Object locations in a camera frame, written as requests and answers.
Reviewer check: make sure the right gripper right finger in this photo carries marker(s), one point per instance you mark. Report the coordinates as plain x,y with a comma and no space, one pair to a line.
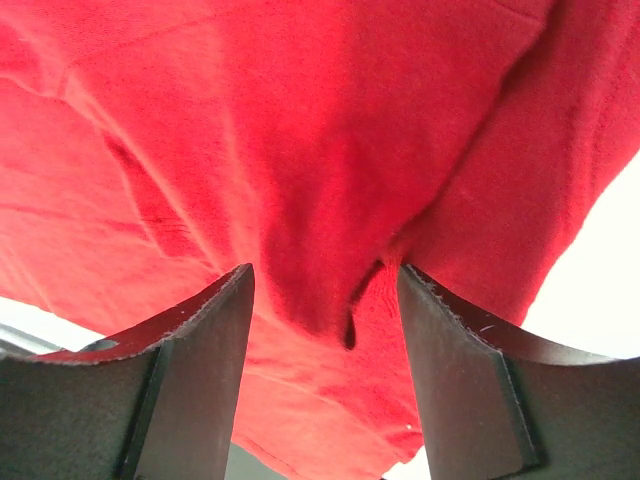
498,402

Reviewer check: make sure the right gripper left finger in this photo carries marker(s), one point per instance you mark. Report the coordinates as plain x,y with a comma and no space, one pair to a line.
156,401

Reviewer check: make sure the red t shirt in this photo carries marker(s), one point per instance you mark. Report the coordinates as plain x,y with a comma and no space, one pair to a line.
149,147

